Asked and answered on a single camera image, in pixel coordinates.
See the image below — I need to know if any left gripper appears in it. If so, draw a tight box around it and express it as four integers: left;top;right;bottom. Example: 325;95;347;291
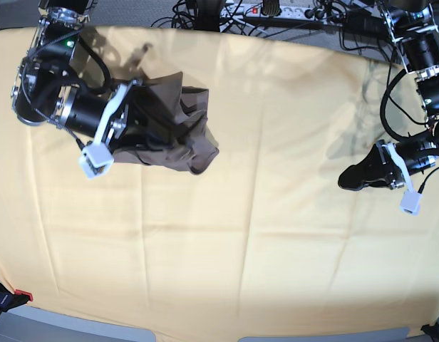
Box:
338;140;435;192

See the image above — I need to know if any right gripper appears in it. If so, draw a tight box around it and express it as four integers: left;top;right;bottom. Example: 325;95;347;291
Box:
101;80;148;150

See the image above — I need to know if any yellow table cloth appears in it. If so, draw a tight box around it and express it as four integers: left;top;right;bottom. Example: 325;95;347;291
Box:
0;27;439;341

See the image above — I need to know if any brown T-shirt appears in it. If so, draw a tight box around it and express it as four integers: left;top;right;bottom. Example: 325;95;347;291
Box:
110;72;219;175

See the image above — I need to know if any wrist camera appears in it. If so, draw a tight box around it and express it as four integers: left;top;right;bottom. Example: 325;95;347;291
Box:
400;190;422;216
78;142;114;180

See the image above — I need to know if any blue red clamp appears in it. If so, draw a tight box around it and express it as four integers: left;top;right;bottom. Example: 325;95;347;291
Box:
0;283;33;315

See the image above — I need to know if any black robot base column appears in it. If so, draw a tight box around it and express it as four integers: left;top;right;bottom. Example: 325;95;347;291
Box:
194;0;225;32

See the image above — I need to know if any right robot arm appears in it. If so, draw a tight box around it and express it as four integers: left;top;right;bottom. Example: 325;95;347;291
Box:
11;1;154;152

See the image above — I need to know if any black power adapter box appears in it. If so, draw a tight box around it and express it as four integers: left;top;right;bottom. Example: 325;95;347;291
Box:
343;12;388;40

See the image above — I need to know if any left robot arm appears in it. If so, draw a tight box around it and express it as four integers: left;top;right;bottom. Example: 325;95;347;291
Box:
338;1;439;191

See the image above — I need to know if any black clamp right corner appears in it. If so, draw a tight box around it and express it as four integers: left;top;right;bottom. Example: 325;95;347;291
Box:
421;323;439;342

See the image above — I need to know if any white power strip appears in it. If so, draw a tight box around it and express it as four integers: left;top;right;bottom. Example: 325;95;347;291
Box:
220;4;339;26

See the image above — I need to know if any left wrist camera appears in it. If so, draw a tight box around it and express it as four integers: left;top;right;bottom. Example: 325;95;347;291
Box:
400;190;422;216

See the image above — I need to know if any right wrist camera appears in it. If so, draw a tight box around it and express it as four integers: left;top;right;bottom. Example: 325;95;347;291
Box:
78;142;114;180

